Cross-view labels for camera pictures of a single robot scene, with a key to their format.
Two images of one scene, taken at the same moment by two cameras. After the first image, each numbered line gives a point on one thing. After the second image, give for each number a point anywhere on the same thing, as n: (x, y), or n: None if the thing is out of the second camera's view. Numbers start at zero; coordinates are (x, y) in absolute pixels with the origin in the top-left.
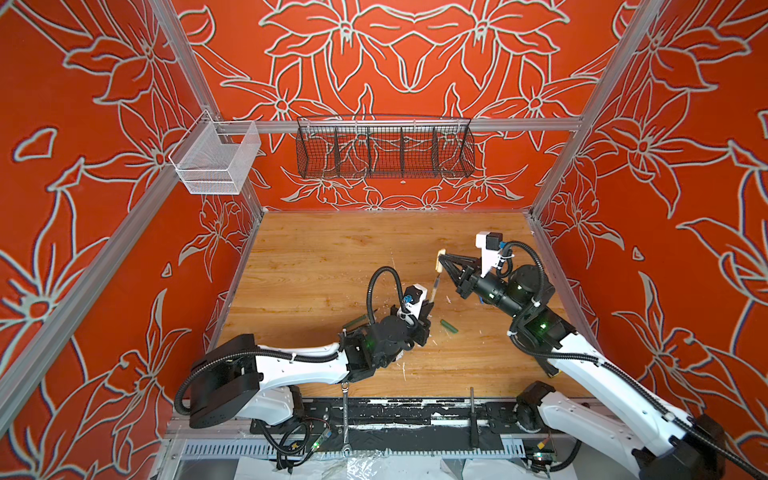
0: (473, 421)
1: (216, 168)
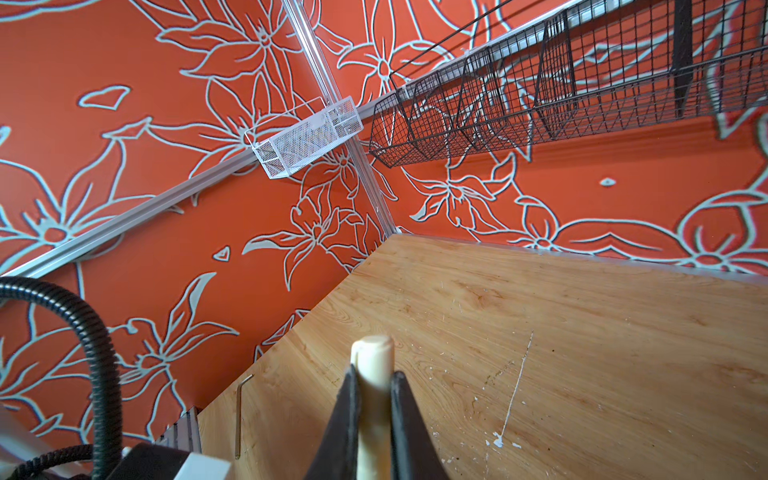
0: None
1: (285, 141)
